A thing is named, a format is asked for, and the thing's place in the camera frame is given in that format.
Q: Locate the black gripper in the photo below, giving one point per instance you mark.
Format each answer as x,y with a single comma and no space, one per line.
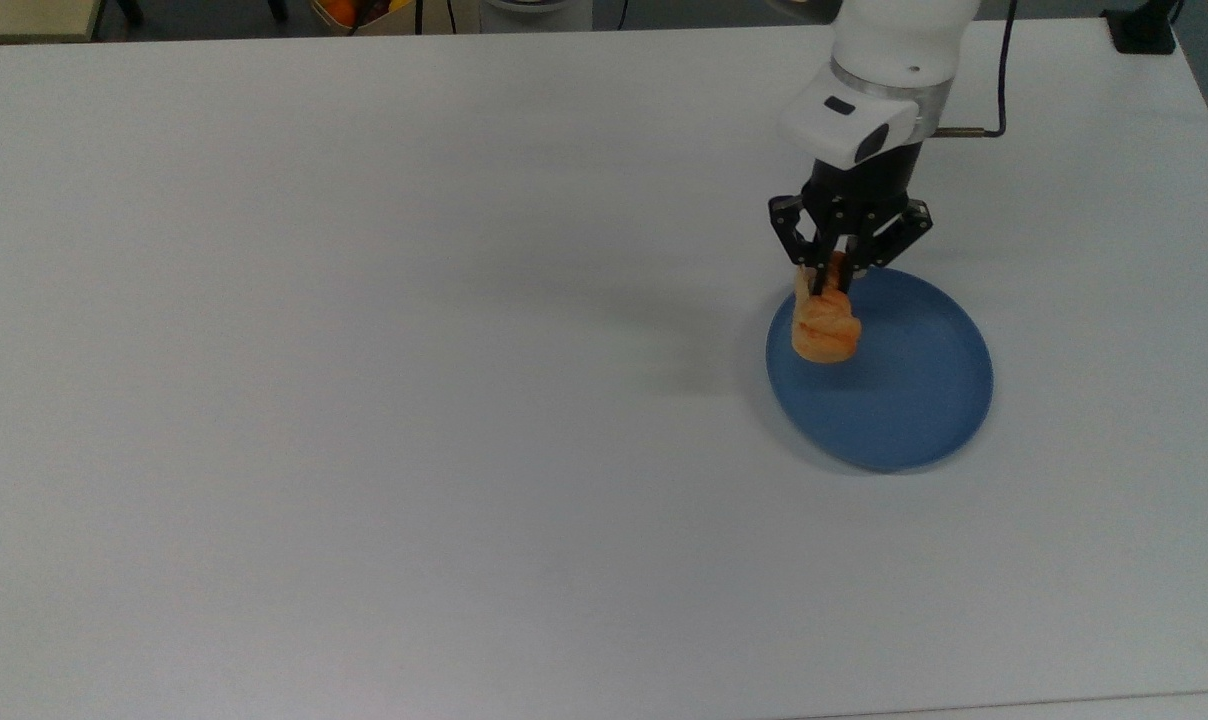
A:
859,185

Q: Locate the orange bread roll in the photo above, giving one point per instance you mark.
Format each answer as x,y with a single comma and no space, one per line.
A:
826,325

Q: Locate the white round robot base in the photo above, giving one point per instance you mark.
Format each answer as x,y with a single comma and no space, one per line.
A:
534,10

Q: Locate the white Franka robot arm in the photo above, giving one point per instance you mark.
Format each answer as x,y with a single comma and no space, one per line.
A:
894,45

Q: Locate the blue round plate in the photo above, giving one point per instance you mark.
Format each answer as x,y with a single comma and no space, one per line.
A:
904,390

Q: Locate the orange items in container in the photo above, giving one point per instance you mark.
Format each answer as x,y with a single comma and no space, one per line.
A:
349,10

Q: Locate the beige wooden table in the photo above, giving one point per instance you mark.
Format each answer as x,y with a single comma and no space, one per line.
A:
24,15

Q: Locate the black clamp mount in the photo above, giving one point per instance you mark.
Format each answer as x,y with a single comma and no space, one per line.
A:
1144,28

